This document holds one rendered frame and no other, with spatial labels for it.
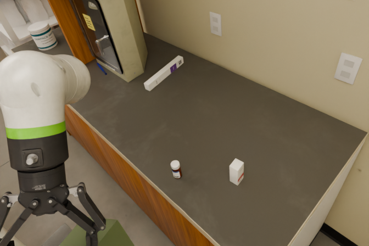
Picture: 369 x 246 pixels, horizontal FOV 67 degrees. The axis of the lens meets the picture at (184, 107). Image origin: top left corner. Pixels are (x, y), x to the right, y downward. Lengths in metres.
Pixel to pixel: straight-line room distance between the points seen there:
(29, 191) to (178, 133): 0.75
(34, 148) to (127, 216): 1.65
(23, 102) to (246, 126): 0.89
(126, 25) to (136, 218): 1.30
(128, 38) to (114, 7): 0.16
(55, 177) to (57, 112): 0.11
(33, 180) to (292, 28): 1.01
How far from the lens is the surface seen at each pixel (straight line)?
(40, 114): 0.50
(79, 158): 2.57
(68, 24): 1.69
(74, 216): 0.58
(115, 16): 1.36
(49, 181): 0.54
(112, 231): 0.74
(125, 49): 1.44
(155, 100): 1.36
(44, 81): 0.49
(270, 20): 1.24
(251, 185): 1.03
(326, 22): 1.13
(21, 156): 0.52
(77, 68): 0.60
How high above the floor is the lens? 1.82
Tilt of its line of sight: 43 degrees down
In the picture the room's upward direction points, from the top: 10 degrees counter-clockwise
